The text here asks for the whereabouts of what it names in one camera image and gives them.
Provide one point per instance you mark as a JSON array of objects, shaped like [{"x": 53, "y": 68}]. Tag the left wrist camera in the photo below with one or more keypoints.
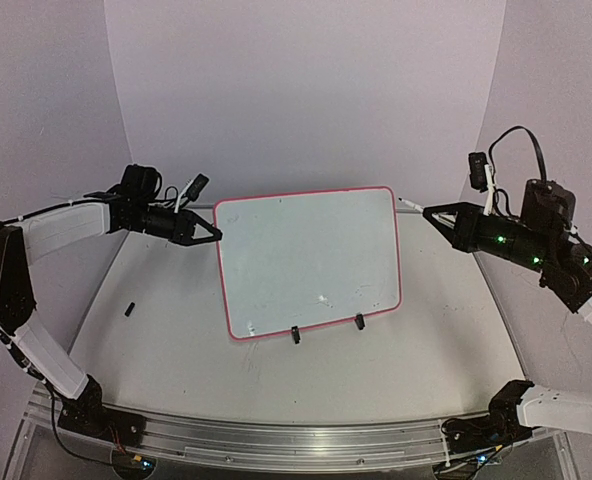
[{"x": 191, "y": 191}]

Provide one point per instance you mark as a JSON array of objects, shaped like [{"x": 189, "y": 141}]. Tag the pink framed whiteboard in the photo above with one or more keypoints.
[{"x": 307, "y": 259}]

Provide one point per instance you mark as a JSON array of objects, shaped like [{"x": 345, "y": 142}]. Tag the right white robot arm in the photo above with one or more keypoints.
[{"x": 543, "y": 240}]

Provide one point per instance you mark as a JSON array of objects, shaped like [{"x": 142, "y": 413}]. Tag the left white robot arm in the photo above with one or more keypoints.
[{"x": 132, "y": 205}]

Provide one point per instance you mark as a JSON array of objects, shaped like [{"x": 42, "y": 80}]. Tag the black marker cap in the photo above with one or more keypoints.
[{"x": 129, "y": 309}]

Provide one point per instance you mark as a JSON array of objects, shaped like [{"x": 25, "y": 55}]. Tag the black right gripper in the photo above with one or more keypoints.
[{"x": 469, "y": 227}]

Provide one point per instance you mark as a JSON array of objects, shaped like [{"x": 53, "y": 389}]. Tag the black board clip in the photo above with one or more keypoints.
[
  {"x": 295, "y": 335},
  {"x": 360, "y": 322}
]

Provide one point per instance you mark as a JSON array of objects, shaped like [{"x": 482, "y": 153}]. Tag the white marker pen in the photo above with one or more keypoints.
[{"x": 411, "y": 205}]

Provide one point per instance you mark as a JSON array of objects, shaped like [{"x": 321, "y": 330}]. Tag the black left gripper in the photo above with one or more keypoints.
[{"x": 185, "y": 222}]

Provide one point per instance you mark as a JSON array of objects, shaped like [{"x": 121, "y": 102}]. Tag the aluminium front rail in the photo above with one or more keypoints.
[{"x": 288, "y": 448}]

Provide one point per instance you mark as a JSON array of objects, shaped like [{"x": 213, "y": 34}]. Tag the left black board clip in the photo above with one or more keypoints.
[{"x": 295, "y": 335}]

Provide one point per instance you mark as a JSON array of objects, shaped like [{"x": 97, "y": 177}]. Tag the right black board clip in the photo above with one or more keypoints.
[{"x": 360, "y": 322}]

